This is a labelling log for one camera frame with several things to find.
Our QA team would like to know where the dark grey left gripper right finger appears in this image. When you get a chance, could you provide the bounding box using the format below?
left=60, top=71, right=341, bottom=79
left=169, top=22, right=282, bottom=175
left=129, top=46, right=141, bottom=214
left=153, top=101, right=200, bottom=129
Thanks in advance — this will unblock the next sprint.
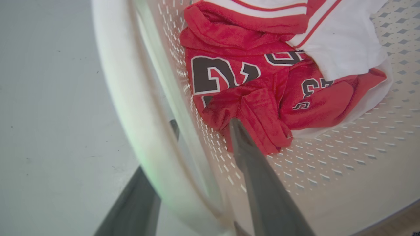
left=229, top=118, right=316, bottom=236

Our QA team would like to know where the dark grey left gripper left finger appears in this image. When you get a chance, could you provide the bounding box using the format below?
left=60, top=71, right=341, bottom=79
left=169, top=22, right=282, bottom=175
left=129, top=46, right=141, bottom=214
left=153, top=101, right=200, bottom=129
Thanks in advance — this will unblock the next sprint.
left=94, top=119, right=180, bottom=236

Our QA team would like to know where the white perforated washer drum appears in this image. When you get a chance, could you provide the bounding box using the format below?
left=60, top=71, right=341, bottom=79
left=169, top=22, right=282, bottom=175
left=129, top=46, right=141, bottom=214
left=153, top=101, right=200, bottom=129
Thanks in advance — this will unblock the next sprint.
left=91, top=0, right=420, bottom=236

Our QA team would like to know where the red jersey with dark numbers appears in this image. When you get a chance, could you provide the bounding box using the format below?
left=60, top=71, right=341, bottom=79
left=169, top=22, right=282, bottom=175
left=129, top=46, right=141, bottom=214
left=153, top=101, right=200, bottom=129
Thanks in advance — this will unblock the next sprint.
left=179, top=1, right=388, bottom=155

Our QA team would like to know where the white garment with red stripes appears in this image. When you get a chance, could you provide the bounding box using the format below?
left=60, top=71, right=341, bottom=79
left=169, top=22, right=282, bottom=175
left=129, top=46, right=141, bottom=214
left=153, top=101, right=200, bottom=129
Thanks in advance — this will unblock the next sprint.
left=194, top=0, right=394, bottom=139

